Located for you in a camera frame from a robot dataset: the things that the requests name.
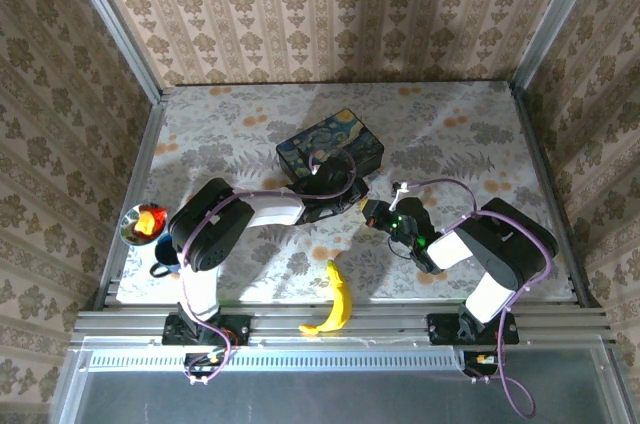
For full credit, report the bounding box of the starry night print box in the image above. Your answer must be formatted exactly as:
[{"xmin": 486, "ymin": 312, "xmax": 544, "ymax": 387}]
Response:
[{"xmin": 275, "ymin": 108, "xmax": 386, "ymax": 186}]

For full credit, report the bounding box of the floral patterned table cover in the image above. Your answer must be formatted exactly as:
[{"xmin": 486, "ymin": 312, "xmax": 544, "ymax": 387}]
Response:
[{"xmin": 117, "ymin": 81, "xmax": 574, "ymax": 305}]

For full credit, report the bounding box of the yellow banana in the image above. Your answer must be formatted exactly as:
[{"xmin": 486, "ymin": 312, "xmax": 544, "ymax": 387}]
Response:
[{"xmin": 298, "ymin": 258, "xmax": 354, "ymax": 336}]

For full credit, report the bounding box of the black power connector block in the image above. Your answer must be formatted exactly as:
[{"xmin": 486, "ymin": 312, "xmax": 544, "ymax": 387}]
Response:
[
  {"xmin": 183, "ymin": 351, "xmax": 227, "ymax": 381},
  {"xmin": 462, "ymin": 350, "xmax": 502, "ymax": 378}
]

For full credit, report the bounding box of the blue mug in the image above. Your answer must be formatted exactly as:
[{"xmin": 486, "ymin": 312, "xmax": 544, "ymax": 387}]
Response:
[{"xmin": 149, "ymin": 233, "xmax": 184, "ymax": 280}]

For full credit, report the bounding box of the grey sheet metal panel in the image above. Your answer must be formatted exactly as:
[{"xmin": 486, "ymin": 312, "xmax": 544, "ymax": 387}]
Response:
[{"xmin": 47, "ymin": 343, "xmax": 632, "ymax": 424}]

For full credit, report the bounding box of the red yellow toy fruit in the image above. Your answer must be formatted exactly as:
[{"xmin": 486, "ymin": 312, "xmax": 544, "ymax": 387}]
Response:
[{"xmin": 132, "ymin": 203, "xmax": 169, "ymax": 238}]

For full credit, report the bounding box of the shiny metal bowl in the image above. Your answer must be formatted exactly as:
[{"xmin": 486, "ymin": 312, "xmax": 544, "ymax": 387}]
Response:
[{"xmin": 121, "ymin": 202, "xmax": 169, "ymax": 247}]

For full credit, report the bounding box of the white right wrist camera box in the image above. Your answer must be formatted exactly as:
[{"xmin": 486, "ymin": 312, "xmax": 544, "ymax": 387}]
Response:
[{"xmin": 391, "ymin": 182, "xmax": 411, "ymax": 211}]

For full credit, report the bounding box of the aluminium mounting rail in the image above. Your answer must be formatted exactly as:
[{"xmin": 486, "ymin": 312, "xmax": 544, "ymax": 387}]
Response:
[{"xmin": 69, "ymin": 301, "xmax": 617, "ymax": 346}]

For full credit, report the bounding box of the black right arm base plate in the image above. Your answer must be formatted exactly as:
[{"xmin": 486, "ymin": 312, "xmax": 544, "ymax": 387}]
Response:
[{"xmin": 427, "ymin": 312, "xmax": 520, "ymax": 346}]

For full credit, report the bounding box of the aluminium side frame rail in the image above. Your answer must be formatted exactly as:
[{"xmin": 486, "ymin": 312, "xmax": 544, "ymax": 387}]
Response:
[
  {"xmin": 509, "ymin": 83, "xmax": 601, "ymax": 308},
  {"xmin": 94, "ymin": 98, "xmax": 170, "ymax": 310}
]

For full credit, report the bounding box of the slotted grey cable duct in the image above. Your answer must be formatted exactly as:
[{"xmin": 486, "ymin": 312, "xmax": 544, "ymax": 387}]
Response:
[{"xmin": 84, "ymin": 346, "xmax": 467, "ymax": 371}]

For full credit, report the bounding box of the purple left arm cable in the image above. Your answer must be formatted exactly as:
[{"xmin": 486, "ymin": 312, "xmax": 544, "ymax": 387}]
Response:
[{"xmin": 177, "ymin": 147, "xmax": 359, "ymax": 386}]

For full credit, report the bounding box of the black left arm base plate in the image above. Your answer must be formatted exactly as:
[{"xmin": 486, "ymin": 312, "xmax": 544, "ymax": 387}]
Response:
[{"xmin": 162, "ymin": 313, "xmax": 251, "ymax": 348}]

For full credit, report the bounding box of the aluminium frame post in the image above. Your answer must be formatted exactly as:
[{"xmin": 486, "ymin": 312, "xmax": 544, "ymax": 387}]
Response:
[
  {"xmin": 508, "ymin": 0, "xmax": 610, "ymax": 91},
  {"xmin": 58, "ymin": 0, "xmax": 170, "ymax": 104}
]

